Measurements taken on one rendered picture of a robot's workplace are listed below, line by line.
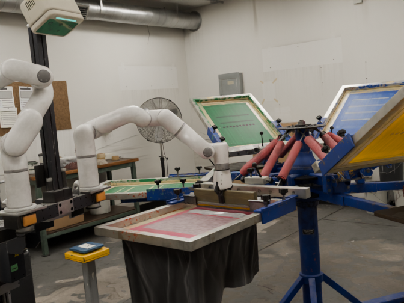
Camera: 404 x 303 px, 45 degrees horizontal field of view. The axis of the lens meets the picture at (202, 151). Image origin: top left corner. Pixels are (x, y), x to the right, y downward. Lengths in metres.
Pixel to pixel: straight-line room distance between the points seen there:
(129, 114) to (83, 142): 0.26
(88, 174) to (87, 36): 4.52
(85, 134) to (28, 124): 0.44
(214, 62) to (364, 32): 2.37
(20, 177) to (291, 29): 5.40
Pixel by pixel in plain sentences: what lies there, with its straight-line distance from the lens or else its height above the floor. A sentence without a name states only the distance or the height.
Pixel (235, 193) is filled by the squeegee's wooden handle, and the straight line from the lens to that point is 2.43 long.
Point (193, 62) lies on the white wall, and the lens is 7.98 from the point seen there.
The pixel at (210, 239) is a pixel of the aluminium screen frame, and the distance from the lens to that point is 1.97.
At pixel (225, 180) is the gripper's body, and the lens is 2.46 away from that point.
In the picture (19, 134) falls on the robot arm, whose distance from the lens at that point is 2.01.
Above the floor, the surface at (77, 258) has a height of 0.94.
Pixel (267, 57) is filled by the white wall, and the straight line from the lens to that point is 7.16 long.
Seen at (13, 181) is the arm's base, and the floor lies 1.26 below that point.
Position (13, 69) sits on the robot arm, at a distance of 2.03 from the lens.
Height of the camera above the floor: 1.50
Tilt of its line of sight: 6 degrees down
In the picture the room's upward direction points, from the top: 5 degrees counter-clockwise
